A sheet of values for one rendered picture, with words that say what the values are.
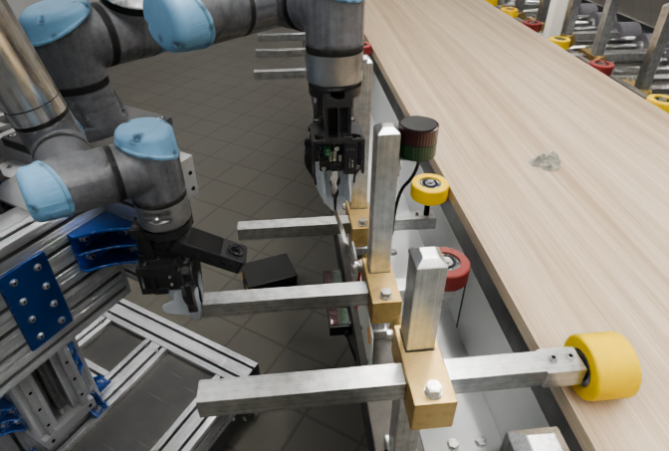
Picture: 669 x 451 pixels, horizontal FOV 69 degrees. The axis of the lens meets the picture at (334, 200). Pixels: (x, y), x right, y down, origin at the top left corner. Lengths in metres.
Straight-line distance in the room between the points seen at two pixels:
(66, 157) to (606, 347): 0.70
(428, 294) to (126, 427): 1.14
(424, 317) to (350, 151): 0.24
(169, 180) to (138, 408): 0.99
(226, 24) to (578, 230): 0.72
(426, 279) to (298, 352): 1.35
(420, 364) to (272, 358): 1.28
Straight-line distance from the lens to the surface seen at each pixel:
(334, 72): 0.63
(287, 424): 1.71
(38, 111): 0.76
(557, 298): 0.86
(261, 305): 0.85
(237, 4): 0.63
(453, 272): 0.84
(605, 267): 0.95
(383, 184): 0.76
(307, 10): 0.63
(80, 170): 0.68
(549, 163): 1.21
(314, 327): 1.94
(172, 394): 1.58
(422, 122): 0.74
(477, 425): 1.01
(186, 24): 0.59
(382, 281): 0.86
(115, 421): 1.58
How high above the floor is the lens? 1.46
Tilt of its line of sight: 34 degrees down
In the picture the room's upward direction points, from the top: straight up
